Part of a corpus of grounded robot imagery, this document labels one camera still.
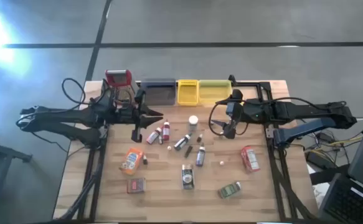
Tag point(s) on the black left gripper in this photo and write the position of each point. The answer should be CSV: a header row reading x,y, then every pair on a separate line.
x,y
137,116

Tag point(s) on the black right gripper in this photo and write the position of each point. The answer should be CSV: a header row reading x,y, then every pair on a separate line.
x,y
235,124

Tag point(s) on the large red food colouring bottle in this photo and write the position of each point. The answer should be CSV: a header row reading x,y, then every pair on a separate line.
x,y
166,132

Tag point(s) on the white-lidded clear jar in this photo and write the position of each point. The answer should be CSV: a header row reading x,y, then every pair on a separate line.
x,y
193,120

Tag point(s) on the red fruit snack box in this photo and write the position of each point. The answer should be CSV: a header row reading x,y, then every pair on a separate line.
x,y
250,159

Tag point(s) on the red tin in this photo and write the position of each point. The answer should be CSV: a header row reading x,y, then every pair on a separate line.
x,y
136,185

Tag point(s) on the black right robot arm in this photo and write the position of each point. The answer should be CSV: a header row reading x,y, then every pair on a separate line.
x,y
293,112

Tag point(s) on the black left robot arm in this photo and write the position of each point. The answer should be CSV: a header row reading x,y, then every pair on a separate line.
x,y
75,115

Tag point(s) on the pink labelled bottle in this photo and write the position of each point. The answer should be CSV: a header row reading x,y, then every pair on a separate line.
x,y
152,137

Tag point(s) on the grey plastic bin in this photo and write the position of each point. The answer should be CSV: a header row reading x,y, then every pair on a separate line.
x,y
159,93

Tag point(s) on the small brown dropper bottle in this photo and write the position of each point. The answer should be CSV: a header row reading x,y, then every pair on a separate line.
x,y
199,138

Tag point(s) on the translucent yellow-green bin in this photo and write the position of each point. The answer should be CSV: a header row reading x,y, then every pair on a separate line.
x,y
214,91

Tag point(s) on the green food colouring bottle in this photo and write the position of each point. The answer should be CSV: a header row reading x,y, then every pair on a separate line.
x,y
181,143

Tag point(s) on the blue food colouring bottle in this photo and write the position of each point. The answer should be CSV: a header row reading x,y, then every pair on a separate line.
x,y
200,157

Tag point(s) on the yellow perforated basket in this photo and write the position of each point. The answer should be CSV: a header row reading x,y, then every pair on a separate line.
x,y
187,93

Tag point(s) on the dark green small tube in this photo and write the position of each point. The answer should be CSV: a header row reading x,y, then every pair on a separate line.
x,y
188,152

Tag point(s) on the orange food box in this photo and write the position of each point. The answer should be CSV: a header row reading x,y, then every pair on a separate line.
x,y
131,161

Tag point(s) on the spice jar labelled SPICES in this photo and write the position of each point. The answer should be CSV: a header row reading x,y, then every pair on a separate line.
x,y
187,177

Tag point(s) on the black power brick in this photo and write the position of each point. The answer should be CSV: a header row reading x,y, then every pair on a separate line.
x,y
316,159

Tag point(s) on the open grey laptop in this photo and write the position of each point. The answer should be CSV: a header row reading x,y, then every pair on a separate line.
x,y
349,202

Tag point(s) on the black floor stand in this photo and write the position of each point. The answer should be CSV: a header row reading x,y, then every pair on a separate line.
x,y
7,151

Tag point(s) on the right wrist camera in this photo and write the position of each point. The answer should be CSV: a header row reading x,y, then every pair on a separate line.
x,y
230,109

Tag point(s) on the black table frame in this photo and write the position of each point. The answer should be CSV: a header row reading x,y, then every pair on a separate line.
x,y
279,189

